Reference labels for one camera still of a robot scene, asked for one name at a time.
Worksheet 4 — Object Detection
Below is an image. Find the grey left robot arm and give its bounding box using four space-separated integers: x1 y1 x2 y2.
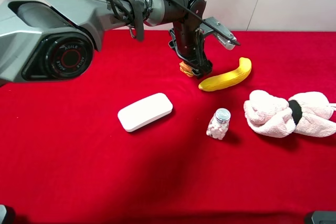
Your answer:
1 0 213 85

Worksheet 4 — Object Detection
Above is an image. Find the clear jar of pills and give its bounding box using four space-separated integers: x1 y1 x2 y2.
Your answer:
206 108 231 140

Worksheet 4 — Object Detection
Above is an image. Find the yellow toy banana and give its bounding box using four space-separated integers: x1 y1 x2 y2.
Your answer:
198 57 252 92

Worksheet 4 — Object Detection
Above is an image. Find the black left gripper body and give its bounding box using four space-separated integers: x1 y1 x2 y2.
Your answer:
169 19 213 74

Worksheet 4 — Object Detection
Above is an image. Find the pink rolled towel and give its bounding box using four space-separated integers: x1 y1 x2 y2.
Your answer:
244 90 335 138

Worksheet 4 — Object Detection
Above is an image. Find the red table cloth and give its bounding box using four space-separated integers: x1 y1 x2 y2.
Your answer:
1 30 335 223

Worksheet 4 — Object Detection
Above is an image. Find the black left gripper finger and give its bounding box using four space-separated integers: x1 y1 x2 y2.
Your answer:
196 67 212 79
183 62 195 77

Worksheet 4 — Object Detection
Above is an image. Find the white rounded box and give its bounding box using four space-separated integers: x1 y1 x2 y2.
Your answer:
118 93 173 132

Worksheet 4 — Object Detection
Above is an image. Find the black elastic band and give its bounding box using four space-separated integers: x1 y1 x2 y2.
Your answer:
288 100 302 126

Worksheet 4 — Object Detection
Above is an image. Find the toy hamburger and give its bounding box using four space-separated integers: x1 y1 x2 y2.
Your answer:
179 61 194 77

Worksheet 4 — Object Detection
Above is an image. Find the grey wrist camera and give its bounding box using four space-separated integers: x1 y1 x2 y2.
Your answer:
200 17 240 50

